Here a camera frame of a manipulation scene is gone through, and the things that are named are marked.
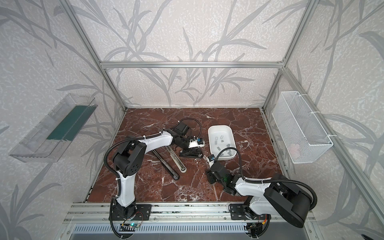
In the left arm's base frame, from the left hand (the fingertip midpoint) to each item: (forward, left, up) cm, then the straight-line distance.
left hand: (199, 146), depth 93 cm
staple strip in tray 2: (+1, -13, -4) cm, 14 cm away
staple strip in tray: (+10, -16, -5) cm, 19 cm away
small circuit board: (-41, +30, -4) cm, 51 cm away
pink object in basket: (-11, -48, +17) cm, 52 cm away
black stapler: (-7, +4, +5) cm, 9 cm away
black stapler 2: (-18, +14, -3) cm, 22 cm away
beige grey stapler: (-8, +14, -4) cm, 16 cm away
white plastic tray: (+13, -11, -4) cm, 17 cm away
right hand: (-11, -6, -4) cm, 13 cm away
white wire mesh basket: (-12, -44, +31) cm, 55 cm away
